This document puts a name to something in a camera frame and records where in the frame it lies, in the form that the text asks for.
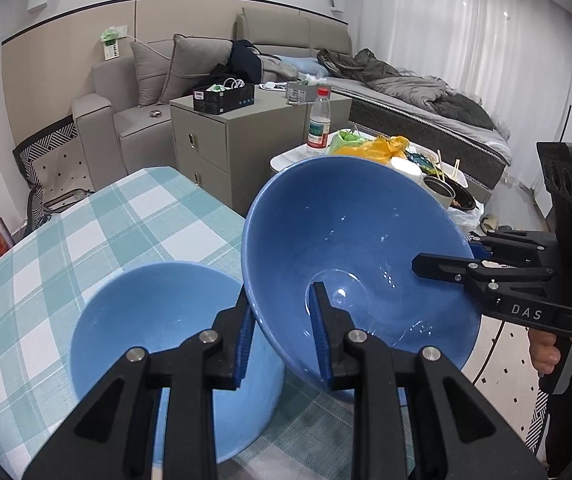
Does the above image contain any white sheer curtain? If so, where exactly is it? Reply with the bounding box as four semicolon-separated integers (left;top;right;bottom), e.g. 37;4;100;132
351;0;572;211

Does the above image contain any cream cylindrical cup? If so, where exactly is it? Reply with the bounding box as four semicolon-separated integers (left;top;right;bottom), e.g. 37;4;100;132
388;156;424;186

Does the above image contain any beige sofa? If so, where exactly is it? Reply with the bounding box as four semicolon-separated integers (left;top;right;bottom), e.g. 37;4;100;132
72;35;247;176

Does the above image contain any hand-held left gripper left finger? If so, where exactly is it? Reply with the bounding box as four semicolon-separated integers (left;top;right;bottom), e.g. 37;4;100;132
23;290;255;480

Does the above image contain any dark blue bowl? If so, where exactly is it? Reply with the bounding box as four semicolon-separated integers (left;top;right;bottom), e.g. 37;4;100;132
242;155;481;403

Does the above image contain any clear water bottle red cap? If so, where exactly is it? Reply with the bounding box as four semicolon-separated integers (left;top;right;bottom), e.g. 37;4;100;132
307;87;333;156

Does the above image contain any teal checked tablecloth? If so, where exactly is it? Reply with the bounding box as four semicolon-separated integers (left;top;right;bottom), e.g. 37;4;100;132
0;166;417;480

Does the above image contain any person's right hand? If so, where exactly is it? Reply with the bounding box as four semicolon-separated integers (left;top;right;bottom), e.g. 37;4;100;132
530;319;572;375

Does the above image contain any grey duvet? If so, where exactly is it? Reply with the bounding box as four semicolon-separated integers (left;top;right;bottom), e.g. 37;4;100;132
318;49;509;141

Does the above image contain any yellow plastic bag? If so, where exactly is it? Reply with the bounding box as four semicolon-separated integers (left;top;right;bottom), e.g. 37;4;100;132
333;135;411;163

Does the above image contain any white marble side table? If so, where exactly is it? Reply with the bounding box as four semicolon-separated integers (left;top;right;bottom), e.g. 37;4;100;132
270;130;491;221

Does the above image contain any light blue pillow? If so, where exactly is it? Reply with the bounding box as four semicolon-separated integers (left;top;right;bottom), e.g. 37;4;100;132
281;56;327;78

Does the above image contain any black backpack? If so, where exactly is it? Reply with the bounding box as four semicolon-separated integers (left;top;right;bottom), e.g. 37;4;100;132
228;39;267;86

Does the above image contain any white takeout box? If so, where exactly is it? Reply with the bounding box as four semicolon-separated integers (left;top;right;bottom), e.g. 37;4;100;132
406;145;469;191

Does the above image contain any grey nightstand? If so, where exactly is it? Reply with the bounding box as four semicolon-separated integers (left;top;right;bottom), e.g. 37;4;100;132
170;82;353;216

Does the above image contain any black food bowl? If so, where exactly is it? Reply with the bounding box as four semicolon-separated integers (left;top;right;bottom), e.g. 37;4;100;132
448;180;479;211

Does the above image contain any grey sofa cushion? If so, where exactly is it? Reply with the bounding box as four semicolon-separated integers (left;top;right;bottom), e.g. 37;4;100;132
158;34;234;103
131;40;177;107

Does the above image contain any beige upholstered bed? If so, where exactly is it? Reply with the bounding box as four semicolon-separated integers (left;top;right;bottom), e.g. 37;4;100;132
236;7;511;206

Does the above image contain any light blue bowl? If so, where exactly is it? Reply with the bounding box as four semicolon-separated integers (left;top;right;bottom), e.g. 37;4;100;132
70;261;287;465

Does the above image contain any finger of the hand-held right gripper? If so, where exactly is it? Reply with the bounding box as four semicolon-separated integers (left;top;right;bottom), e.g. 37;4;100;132
470;230;559;266
412;253;556;286

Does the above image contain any green plastic bag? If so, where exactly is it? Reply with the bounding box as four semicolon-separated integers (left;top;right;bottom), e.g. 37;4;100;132
328;130;367;156

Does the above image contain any black open box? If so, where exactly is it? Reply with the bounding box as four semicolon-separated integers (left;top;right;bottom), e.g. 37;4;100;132
193;82;257;115

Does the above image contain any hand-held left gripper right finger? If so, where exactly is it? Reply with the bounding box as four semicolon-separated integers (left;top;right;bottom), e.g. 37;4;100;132
310;282;549;480

